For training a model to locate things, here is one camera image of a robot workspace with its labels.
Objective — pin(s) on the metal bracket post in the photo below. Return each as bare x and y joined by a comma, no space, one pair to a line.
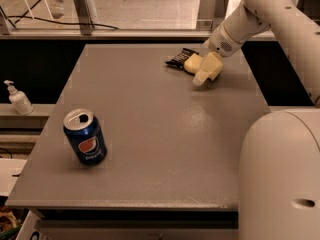
84,18
220,10

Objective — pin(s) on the blue pepsi can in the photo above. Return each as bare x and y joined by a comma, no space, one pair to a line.
85,136

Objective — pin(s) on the yellow sponge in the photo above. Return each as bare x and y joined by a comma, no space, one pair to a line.
192,64

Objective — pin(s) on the right metal bracket post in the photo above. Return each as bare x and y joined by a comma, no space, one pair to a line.
220,10

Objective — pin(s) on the black rxbar chocolate wrapper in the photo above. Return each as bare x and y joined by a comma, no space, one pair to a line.
179,60

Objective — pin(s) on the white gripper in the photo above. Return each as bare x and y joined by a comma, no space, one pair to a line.
221,43

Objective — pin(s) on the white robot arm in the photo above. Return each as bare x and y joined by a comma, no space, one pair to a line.
279,167

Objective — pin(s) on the white pump bottle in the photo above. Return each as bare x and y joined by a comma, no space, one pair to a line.
18,99

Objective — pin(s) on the left metal bracket post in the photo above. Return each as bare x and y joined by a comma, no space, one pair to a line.
84,18

